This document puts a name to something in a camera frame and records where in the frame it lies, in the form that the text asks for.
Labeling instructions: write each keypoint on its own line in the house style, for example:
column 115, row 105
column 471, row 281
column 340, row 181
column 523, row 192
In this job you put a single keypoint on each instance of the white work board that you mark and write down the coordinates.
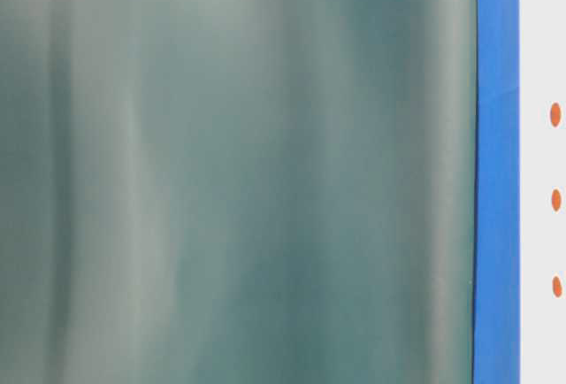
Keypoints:
column 542, row 192

